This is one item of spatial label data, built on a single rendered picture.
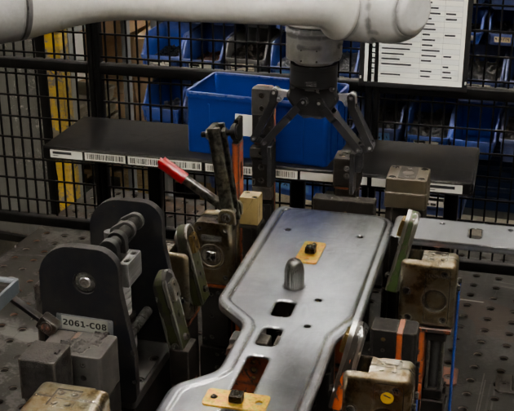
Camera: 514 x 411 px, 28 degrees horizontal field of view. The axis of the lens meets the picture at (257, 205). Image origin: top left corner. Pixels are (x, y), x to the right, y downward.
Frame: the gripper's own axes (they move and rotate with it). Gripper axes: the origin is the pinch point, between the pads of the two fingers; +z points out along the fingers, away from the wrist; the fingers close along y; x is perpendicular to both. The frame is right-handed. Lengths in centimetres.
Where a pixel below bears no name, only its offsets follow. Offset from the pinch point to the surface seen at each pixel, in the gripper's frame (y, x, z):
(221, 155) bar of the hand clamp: -14.8, -1.8, -3.9
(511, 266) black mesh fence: 34, 55, 37
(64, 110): -119, 158, 43
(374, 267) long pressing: 11.4, -2.0, 13.4
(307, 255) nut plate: 0.0, -1.6, 12.8
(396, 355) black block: 17.7, -22.0, 17.7
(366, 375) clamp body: 16.2, -43.1, 8.9
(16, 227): -145, 165, 93
